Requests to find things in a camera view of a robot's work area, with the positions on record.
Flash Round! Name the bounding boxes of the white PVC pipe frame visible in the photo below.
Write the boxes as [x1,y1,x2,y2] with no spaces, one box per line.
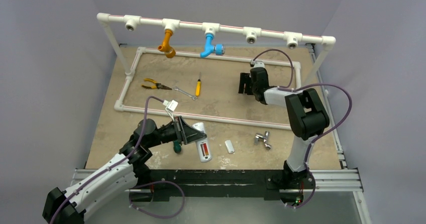
[96,13,336,116]

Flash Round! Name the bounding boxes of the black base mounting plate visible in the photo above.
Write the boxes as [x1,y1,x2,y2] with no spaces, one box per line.
[131,169,315,204]

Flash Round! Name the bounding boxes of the yellow handled screwdriver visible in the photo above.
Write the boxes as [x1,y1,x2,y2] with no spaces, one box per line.
[195,72,201,97]

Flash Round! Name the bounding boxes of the chrome metal faucet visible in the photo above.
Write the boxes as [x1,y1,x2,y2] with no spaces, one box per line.
[254,131,272,150]

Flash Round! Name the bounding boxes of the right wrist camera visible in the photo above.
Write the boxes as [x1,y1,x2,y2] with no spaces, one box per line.
[250,60,265,68]

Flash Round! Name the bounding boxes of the white battery cover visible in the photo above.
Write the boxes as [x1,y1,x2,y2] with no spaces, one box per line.
[225,140,235,154]

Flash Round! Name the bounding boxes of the silver combination wrench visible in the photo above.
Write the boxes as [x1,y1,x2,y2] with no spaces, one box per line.
[173,86,197,100]

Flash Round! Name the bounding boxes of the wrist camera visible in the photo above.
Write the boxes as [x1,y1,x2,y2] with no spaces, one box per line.
[163,100,178,121]
[250,60,265,68]

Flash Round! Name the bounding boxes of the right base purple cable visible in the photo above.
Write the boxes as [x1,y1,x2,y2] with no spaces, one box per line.
[283,172,317,210]

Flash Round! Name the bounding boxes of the blue plastic faucet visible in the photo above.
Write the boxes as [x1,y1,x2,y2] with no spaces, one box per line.
[199,33,226,58]

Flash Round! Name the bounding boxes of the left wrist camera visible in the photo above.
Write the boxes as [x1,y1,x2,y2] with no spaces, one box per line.
[163,100,178,121]

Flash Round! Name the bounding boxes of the green handled screwdriver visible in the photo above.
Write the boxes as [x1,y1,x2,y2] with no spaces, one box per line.
[173,141,182,154]

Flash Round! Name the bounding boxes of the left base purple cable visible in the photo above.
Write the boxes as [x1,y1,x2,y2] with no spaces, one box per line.
[128,180,186,220]

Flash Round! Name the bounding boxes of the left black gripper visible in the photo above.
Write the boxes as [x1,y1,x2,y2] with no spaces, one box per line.
[146,116,206,148]

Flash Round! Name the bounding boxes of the red battery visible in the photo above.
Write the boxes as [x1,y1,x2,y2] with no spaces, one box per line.
[201,143,209,158]

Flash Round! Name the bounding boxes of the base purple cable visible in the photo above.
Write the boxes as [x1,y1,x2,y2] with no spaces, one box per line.
[128,180,186,220]
[283,172,317,210]

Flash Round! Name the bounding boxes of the white remote control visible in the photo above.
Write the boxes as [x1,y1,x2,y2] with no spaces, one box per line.
[192,122,212,163]

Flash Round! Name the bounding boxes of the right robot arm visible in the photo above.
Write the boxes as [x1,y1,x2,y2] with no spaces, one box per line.
[238,67,330,187]

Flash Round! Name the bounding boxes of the aluminium extrusion rail frame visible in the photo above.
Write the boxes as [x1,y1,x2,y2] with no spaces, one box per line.
[60,43,373,224]

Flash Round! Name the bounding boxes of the orange plastic faucet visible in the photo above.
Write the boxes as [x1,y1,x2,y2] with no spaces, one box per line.
[157,29,176,58]

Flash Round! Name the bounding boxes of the yellow handled pliers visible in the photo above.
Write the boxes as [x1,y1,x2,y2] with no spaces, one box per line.
[141,78,172,90]

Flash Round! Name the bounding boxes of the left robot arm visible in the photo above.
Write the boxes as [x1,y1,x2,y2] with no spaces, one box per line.
[42,116,207,223]

